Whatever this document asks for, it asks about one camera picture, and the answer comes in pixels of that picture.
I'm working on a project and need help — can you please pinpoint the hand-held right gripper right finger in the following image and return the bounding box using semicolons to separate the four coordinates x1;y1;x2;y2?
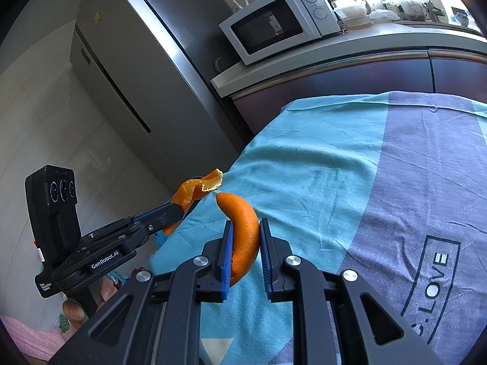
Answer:
259;218;446;365

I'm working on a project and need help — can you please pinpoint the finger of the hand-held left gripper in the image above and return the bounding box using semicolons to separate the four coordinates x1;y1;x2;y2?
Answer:
131;204;190;226
146;213;189;236

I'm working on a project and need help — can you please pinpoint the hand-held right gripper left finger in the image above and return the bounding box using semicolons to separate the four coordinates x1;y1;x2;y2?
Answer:
49;221;234;365

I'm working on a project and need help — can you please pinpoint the thin orange peel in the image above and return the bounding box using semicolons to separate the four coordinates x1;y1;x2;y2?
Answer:
163;168;224;236

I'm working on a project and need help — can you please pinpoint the curved orange peel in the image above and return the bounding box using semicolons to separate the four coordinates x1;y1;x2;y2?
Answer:
215;193;260;287

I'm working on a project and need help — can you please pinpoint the person's left forearm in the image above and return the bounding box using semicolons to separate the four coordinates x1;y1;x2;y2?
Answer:
0;314;77;363

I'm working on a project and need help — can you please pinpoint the person's left hand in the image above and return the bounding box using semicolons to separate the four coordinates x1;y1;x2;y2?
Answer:
61;272;122;331

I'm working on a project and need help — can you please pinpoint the teal and purple tablecloth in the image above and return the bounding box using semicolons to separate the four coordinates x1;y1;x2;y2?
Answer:
148;90;487;365

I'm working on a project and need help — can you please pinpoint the grey steel refrigerator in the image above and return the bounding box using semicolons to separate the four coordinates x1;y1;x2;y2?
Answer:
69;0;255;141

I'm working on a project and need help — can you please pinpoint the dark brown base cabinet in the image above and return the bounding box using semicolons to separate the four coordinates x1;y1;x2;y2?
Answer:
232;49;487;137

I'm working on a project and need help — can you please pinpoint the white microwave oven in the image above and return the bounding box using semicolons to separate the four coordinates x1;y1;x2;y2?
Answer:
219;0;341;66

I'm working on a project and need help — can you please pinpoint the beige kitchen countertop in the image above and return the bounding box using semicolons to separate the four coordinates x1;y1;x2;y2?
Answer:
210;21;487;92

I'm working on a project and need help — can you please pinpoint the clear plastic food container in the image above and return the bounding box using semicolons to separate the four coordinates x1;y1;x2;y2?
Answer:
335;2;371;30

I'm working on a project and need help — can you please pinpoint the white plastic bag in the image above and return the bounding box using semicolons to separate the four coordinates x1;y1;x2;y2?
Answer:
369;8;400;21

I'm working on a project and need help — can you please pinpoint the clear bag with dark contents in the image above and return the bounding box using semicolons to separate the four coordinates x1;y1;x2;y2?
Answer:
396;0;429;19

